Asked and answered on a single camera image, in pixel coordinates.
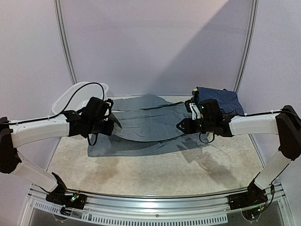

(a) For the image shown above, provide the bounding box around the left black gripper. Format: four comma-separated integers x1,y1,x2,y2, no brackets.
88,118,114,136

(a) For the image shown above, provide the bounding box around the white plastic wash basin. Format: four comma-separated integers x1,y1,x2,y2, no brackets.
51,81,109,114

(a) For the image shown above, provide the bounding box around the grey denim cloth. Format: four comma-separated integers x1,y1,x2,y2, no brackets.
87,95,208,157

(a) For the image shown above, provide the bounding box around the navy blue tank top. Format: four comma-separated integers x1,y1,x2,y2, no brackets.
191,87,244,115

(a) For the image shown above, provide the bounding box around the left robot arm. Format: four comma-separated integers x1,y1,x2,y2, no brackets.
0,110,115,204

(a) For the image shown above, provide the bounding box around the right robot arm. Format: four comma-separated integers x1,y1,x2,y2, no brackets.
176,99,301,205

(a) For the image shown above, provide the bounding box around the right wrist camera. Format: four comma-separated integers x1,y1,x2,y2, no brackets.
199,99,223,121

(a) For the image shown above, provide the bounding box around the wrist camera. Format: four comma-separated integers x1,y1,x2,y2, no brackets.
81,97,113,123
199,99,223,121

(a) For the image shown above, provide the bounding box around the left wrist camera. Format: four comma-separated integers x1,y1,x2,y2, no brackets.
81,97,113,123

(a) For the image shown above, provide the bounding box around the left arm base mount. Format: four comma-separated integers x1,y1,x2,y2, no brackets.
46,172,87,217

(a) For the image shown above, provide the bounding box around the front aluminium rail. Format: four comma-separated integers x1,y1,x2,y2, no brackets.
20,183,294,226

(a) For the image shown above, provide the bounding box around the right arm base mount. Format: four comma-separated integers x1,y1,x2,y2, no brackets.
227,181,275,222

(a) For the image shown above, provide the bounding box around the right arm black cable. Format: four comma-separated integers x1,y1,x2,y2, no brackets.
198,109,285,210

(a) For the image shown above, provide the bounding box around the left aluminium corner post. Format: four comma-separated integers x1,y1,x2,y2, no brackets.
53,0,78,84

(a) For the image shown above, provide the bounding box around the aluminium corner post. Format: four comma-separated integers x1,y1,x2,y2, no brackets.
53,0,78,84
233,0,259,93

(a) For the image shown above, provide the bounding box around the right aluminium corner post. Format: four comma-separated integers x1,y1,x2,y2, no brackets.
233,0,259,93

